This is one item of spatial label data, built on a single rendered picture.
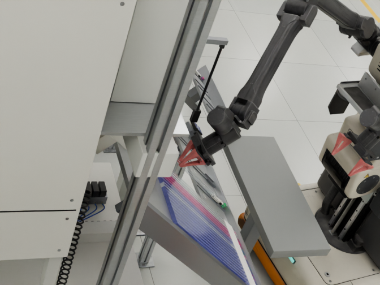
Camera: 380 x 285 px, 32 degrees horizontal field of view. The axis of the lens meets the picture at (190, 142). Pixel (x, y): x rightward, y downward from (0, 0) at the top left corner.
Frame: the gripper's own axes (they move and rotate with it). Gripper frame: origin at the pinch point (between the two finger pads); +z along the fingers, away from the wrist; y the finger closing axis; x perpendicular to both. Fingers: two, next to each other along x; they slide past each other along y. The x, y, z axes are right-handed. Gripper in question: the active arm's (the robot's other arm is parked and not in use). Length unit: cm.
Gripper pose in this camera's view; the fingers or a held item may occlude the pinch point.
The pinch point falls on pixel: (181, 162)
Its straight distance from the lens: 203.0
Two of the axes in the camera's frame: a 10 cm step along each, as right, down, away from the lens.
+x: 4.6, 5.2, 7.2
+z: -8.4, 5.2, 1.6
